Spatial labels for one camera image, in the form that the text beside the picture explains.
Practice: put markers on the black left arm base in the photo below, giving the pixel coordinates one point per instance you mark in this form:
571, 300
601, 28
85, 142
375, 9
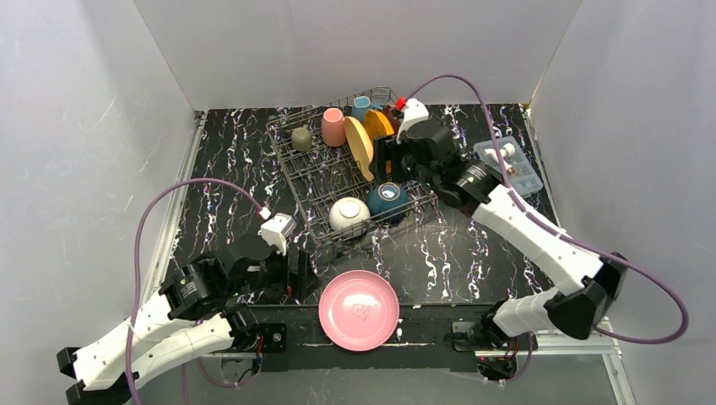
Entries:
251, 336

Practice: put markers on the clear plastic parts box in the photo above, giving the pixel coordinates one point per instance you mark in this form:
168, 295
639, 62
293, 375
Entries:
525, 179

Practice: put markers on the white bowl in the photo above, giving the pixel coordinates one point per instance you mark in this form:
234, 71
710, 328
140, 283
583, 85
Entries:
346, 212

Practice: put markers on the yellow plate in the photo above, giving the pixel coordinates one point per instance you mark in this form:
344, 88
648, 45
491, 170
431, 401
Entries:
360, 145

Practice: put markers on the orange polka dot plate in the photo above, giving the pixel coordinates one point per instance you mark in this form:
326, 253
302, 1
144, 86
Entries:
376, 125

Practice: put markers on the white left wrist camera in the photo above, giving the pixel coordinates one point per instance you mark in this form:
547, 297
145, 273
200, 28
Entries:
276, 229

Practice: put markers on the white pipe fitting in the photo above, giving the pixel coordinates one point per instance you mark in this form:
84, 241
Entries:
502, 155

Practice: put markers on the small grey cup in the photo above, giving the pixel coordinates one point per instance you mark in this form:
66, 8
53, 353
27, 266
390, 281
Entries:
301, 139

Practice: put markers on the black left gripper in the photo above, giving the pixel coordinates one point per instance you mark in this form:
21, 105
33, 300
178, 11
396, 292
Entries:
294, 273

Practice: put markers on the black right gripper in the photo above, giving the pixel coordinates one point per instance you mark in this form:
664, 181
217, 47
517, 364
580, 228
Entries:
397, 162

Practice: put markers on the grey wire dish rack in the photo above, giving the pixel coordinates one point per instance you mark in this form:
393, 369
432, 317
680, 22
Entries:
322, 175

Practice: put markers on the pink handled mug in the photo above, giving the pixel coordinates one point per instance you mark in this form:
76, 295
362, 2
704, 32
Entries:
333, 133

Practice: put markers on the teal bowl beige inside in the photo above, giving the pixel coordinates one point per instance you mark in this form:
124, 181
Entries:
387, 203

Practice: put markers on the pink polka dot plate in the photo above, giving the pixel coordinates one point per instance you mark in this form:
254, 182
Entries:
394, 117

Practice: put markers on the blue handled mug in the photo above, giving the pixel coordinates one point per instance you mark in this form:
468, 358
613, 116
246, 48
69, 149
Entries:
361, 105

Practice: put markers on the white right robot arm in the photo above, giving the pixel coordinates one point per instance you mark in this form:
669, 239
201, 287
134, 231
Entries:
585, 284

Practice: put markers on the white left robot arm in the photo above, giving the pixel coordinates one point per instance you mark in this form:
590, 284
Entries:
197, 310

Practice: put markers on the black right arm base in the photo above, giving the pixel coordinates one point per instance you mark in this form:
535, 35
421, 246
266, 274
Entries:
514, 354

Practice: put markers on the pink bottom plate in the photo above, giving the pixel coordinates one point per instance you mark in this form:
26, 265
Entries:
358, 310

